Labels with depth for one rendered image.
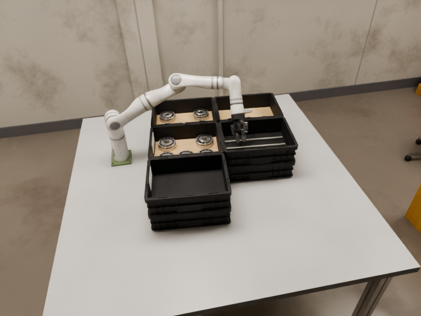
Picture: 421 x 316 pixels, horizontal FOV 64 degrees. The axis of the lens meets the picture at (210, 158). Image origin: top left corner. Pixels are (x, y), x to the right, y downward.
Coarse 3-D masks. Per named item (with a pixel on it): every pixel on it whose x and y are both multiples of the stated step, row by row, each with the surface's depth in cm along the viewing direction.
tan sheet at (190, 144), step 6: (156, 144) 199; (180, 144) 199; (186, 144) 198; (192, 144) 198; (216, 144) 198; (156, 150) 195; (174, 150) 194; (180, 150) 194; (192, 150) 194; (198, 150) 193; (216, 150) 193
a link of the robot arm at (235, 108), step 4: (236, 104) 181; (240, 104) 181; (232, 108) 182; (236, 108) 181; (240, 108) 181; (232, 112) 182; (236, 112) 181; (240, 112) 181; (244, 112) 185; (248, 112) 186
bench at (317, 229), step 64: (128, 128) 237; (128, 192) 187; (256, 192) 184; (320, 192) 182; (64, 256) 156; (128, 256) 155; (192, 256) 154; (256, 256) 153; (320, 256) 151; (384, 256) 150
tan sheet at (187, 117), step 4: (176, 116) 223; (180, 116) 223; (184, 116) 223; (188, 116) 223; (192, 116) 222; (176, 120) 219; (180, 120) 219; (184, 120) 219; (188, 120) 218; (192, 120) 218; (196, 120) 218
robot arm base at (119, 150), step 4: (112, 140) 195; (116, 140) 194; (120, 140) 195; (124, 140) 198; (112, 144) 197; (116, 144) 196; (120, 144) 197; (124, 144) 199; (112, 148) 200; (116, 148) 198; (120, 148) 199; (124, 148) 201; (112, 152) 202; (116, 152) 201; (120, 152) 201; (124, 152) 202; (128, 152) 208; (116, 156) 204; (120, 156) 203; (124, 156) 204; (128, 156) 208; (116, 160) 206; (120, 160) 205; (124, 160) 206
